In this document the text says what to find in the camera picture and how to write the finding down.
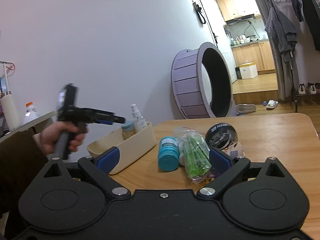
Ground black shoe rack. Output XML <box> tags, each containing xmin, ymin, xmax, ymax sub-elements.
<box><xmin>292</xmin><ymin>90</ymin><xmax>320</xmax><ymax>113</ymax></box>

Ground white metal stand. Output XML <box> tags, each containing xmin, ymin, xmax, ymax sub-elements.
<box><xmin>0</xmin><ymin>60</ymin><xmax>15</xmax><ymax>96</ymax></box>

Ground printed snack packet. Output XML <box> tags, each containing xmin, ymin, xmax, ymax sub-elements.
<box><xmin>192</xmin><ymin>141</ymin><xmax>245</xmax><ymax>187</ymax></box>

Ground dishes on kitchen counter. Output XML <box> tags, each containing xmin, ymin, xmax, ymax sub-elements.
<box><xmin>231</xmin><ymin>34</ymin><xmax>268</xmax><ymax>45</ymax></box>

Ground grey curtain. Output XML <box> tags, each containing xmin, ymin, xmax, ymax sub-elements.
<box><xmin>246</xmin><ymin>0</ymin><xmax>293</xmax><ymax>101</ymax></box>

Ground black hanging garment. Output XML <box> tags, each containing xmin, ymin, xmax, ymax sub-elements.
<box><xmin>290</xmin><ymin>0</ymin><xmax>320</xmax><ymax>51</ymax></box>

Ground beige side table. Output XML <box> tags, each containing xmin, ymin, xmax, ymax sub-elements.
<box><xmin>0</xmin><ymin>111</ymin><xmax>57</xmax><ymax>143</ymax></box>

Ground person's left hand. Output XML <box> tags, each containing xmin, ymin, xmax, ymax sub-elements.
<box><xmin>32</xmin><ymin>124</ymin><xmax>87</xmax><ymax>157</ymax></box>

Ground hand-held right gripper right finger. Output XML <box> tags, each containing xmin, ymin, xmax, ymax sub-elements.
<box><xmin>196</xmin><ymin>147</ymin><xmax>293</xmax><ymax>200</ymax></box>

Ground black hanging strap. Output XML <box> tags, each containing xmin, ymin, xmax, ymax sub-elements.
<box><xmin>192</xmin><ymin>0</ymin><xmax>206</xmax><ymax>25</ymax></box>

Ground person's left forearm brown sleeve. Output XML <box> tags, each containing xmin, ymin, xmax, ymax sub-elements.
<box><xmin>0</xmin><ymin>130</ymin><xmax>50</xmax><ymax>220</ymax></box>

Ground grey hanging clothes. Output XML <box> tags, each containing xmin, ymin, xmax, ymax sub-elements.
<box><xmin>264</xmin><ymin>6</ymin><xmax>298</xmax><ymax>101</ymax></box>

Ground purple cat exercise wheel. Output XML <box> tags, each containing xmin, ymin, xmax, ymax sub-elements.
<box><xmin>171</xmin><ymin>42</ymin><xmax>237</xmax><ymax>119</ymax></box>

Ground cream plastic storage bin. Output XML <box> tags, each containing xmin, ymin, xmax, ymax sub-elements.
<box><xmin>86</xmin><ymin>122</ymin><xmax>153</xmax><ymax>175</ymax></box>

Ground white box yellow lid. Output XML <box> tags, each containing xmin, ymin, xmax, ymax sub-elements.
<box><xmin>239</xmin><ymin>62</ymin><xmax>258</xmax><ymax>80</ymax></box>

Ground teal capped bottle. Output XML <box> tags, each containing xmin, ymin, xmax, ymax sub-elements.
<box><xmin>157</xmin><ymin>137</ymin><xmax>179</xmax><ymax>172</ymax></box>

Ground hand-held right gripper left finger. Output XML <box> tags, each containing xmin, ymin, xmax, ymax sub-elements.
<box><xmin>32</xmin><ymin>147</ymin><xmax>132</xmax><ymax>200</ymax></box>

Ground white door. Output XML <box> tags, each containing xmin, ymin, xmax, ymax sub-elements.
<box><xmin>192</xmin><ymin>0</ymin><xmax>238</xmax><ymax>83</ymax></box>

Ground white cylinder roll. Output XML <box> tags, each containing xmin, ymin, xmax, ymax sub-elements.
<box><xmin>1</xmin><ymin>94</ymin><xmax>21</xmax><ymax>132</ymax></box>

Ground black clothes rack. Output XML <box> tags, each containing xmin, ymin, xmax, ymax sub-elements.
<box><xmin>265</xmin><ymin>0</ymin><xmax>320</xmax><ymax>113</ymax></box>

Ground green packet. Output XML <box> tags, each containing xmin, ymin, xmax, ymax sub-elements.
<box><xmin>174</xmin><ymin>127</ymin><xmax>213</xmax><ymax>184</ymax></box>

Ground wooden wall cabinets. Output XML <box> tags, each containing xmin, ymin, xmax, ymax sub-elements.
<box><xmin>215</xmin><ymin>0</ymin><xmax>262</xmax><ymax>22</ymax></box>

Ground clear spray bottle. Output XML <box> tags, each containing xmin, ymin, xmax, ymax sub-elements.
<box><xmin>130</xmin><ymin>103</ymin><xmax>147</xmax><ymax>133</ymax></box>

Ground wooden desktop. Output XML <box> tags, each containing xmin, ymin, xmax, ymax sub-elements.
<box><xmin>64</xmin><ymin>112</ymin><xmax>320</xmax><ymax>197</ymax></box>

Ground wooden base cabinets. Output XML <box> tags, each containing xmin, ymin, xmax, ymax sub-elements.
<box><xmin>231</xmin><ymin>41</ymin><xmax>276</xmax><ymax>72</ymax></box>

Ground range hood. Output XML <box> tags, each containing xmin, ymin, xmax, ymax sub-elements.
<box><xmin>225</xmin><ymin>14</ymin><xmax>256</xmax><ymax>26</ymax></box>

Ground white bottle orange cap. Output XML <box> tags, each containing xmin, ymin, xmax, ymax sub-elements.
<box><xmin>23</xmin><ymin>102</ymin><xmax>41</xmax><ymax>125</ymax></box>

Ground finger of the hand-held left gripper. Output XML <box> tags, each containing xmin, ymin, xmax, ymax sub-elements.
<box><xmin>96</xmin><ymin>115</ymin><xmax>126</xmax><ymax>127</ymax></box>

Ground small jar pale blue lid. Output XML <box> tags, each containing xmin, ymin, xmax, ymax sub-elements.
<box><xmin>122</xmin><ymin>121</ymin><xmax>137</xmax><ymax>140</ymax></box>

